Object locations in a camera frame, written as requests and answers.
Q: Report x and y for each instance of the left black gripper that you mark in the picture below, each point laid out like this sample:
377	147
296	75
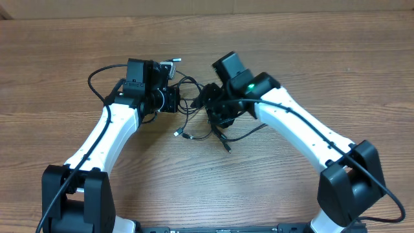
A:
174	96

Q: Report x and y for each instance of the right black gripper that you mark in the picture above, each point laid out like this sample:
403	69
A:
211	101

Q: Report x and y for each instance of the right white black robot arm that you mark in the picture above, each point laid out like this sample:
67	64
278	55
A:
351	177

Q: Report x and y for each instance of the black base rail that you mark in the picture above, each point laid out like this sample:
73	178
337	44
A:
280	228

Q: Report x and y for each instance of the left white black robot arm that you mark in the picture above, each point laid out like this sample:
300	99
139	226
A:
77	196

